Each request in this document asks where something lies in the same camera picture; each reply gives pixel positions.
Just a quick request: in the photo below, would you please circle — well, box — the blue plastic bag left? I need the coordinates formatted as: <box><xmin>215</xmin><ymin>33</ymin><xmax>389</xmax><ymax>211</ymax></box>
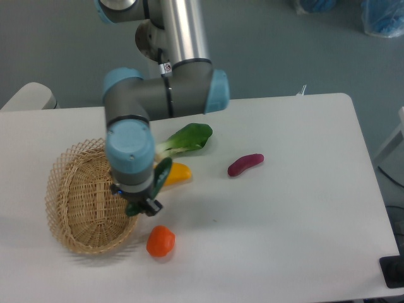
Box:
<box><xmin>292</xmin><ymin>0</ymin><xmax>337</xmax><ymax>15</ymax></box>

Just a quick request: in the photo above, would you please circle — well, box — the blue plastic bag right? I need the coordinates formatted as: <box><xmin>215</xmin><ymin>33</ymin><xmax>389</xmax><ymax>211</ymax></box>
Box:
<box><xmin>361</xmin><ymin>0</ymin><xmax>403</xmax><ymax>39</ymax></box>

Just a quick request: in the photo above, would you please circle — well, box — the purple sweet potato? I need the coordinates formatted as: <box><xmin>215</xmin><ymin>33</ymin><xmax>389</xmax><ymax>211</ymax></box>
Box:
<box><xmin>227</xmin><ymin>153</ymin><xmax>264</xmax><ymax>177</ymax></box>

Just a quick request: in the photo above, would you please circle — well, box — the blue plastic bag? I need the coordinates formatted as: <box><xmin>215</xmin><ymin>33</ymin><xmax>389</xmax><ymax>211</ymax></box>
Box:
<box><xmin>361</xmin><ymin>0</ymin><xmax>403</xmax><ymax>39</ymax></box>
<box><xmin>292</xmin><ymin>0</ymin><xmax>337</xmax><ymax>15</ymax></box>

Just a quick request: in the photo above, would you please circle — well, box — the woven wicker basket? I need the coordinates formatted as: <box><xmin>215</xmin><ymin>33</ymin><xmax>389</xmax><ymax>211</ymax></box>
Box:
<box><xmin>45</xmin><ymin>138</ymin><xmax>138</xmax><ymax>254</ymax></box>

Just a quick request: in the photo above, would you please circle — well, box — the white furniture at right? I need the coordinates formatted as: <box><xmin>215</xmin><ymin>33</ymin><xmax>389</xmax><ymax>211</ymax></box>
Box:
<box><xmin>373</xmin><ymin>106</ymin><xmax>404</xmax><ymax>171</ymax></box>

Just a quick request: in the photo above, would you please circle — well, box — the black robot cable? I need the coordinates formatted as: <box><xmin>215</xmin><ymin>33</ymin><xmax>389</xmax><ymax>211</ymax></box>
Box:
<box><xmin>157</xmin><ymin>47</ymin><xmax>173</xmax><ymax>80</ymax></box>

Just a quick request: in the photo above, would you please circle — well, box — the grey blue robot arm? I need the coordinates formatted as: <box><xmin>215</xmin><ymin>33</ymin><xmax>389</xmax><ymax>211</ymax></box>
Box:
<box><xmin>95</xmin><ymin>1</ymin><xmax>230</xmax><ymax>217</ymax></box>

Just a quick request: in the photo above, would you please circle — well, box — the yellow mango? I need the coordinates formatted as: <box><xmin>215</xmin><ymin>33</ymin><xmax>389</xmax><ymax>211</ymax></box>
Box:
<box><xmin>163</xmin><ymin>163</ymin><xmax>192</xmax><ymax>186</ymax></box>

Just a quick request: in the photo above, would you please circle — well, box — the green cucumber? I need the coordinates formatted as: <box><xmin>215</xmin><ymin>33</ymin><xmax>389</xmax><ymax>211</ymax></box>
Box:
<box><xmin>125</xmin><ymin>157</ymin><xmax>172</xmax><ymax>217</ymax></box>

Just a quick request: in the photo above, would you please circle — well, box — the orange bell pepper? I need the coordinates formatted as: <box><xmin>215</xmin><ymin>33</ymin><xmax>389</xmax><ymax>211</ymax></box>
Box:
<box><xmin>146</xmin><ymin>225</ymin><xmax>175</xmax><ymax>258</ymax></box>

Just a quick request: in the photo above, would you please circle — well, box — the white chair back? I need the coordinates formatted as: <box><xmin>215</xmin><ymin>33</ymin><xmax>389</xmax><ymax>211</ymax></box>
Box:
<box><xmin>1</xmin><ymin>82</ymin><xmax>61</xmax><ymax>112</ymax></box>

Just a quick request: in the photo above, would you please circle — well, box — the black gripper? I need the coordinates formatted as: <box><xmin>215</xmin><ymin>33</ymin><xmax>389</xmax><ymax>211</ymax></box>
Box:
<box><xmin>110</xmin><ymin>184</ymin><xmax>163</xmax><ymax>217</ymax></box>

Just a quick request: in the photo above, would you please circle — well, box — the black device at edge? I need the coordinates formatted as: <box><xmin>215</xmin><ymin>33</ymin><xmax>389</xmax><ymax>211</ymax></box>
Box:
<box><xmin>379</xmin><ymin>256</ymin><xmax>403</xmax><ymax>288</ymax></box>

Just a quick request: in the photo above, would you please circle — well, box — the green bok choy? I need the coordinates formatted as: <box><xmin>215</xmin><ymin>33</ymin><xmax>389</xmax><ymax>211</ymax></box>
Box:
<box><xmin>154</xmin><ymin>123</ymin><xmax>213</xmax><ymax>162</ymax></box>

